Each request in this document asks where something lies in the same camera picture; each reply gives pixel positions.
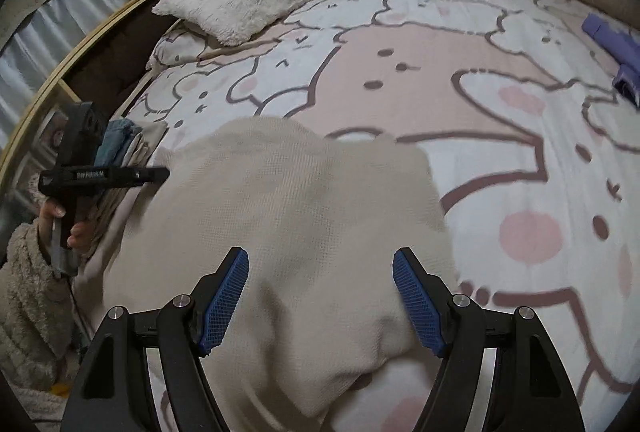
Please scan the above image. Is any beige waffle knit garment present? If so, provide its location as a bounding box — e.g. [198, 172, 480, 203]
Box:
[75, 117, 457, 431]

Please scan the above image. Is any left forearm fleece sleeve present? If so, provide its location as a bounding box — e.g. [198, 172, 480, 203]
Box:
[1, 222, 78, 431]

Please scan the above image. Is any folded clothes stack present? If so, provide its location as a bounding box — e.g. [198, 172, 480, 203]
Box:
[92, 117, 170, 254]

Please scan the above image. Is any person left hand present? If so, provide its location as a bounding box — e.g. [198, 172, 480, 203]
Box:
[37, 198, 96, 259]

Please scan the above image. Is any grey pleated curtain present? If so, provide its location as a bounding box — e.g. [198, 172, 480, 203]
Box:
[1, 0, 129, 144]

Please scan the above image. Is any wooden curved headboard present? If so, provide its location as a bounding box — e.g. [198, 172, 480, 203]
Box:
[1, 0, 172, 197]

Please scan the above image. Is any bear pattern bed sheet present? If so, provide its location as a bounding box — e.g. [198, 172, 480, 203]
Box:
[129, 0, 639, 431]

